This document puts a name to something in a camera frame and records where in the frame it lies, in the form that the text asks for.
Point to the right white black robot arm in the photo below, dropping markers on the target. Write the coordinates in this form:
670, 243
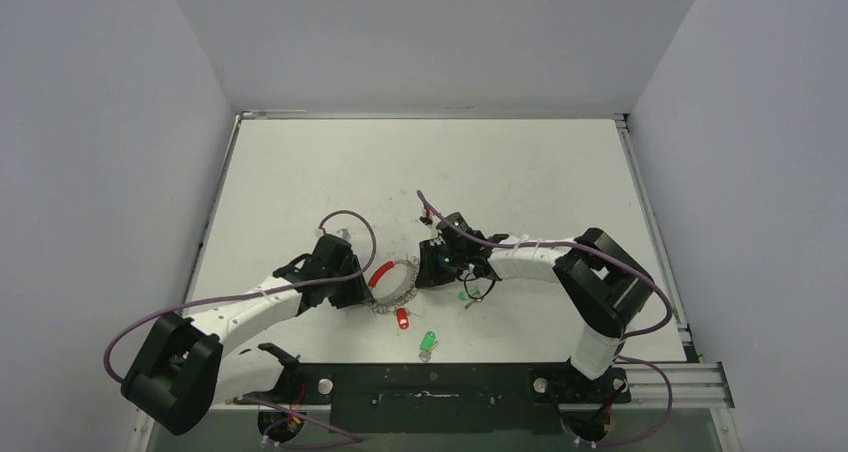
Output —
603, 282

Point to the silver keyring with red grip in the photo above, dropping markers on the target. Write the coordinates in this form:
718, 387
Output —
393, 285

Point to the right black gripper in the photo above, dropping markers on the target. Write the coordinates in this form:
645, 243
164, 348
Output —
430, 263

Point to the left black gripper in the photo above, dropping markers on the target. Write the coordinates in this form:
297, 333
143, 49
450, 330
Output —
357, 294

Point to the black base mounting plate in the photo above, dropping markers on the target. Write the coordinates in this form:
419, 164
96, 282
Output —
430, 415

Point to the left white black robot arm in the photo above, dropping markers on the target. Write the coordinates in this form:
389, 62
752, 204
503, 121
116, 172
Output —
188, 364

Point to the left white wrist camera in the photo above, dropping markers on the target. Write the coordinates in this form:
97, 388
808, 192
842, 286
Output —
342, 233

